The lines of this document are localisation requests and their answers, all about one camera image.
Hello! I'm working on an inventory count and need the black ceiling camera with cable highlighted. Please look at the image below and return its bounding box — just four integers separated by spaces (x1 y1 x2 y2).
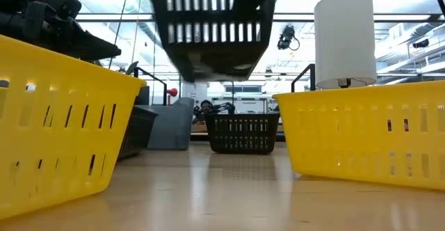
277 24 300 51

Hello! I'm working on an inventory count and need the black plastic basket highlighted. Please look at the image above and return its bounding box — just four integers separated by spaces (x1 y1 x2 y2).
204 112 281 155
142 0 285 83

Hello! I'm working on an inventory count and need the yellow plastic basket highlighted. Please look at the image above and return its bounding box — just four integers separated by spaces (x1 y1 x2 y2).
273 80 445 191
0 34 147 221

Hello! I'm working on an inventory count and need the thin black hanging cable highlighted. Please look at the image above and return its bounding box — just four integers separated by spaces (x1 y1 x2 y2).
107 0 132 70

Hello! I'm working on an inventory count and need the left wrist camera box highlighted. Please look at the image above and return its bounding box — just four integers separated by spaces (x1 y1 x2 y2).
40 0 83 20

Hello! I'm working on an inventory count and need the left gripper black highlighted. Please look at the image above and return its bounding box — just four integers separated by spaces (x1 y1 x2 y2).
24 1 122 61

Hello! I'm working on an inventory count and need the red round knob object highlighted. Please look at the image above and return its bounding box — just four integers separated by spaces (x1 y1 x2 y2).
166 87 179 106

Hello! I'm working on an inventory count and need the wooden shelf black metal frame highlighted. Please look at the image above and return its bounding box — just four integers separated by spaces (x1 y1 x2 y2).
133 63 316 107

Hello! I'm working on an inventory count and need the white shade table lamp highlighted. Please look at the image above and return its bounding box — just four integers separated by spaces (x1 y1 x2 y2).
314 0 378 90

